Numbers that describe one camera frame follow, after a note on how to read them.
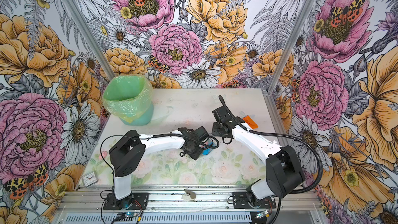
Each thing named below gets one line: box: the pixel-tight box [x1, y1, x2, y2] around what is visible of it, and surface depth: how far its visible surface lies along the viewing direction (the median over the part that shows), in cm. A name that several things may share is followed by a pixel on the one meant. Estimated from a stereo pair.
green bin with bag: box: [102, 74, 154, 126], surface depth 89 cm
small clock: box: [81, 171, 99, 188], surface depth 81 cm
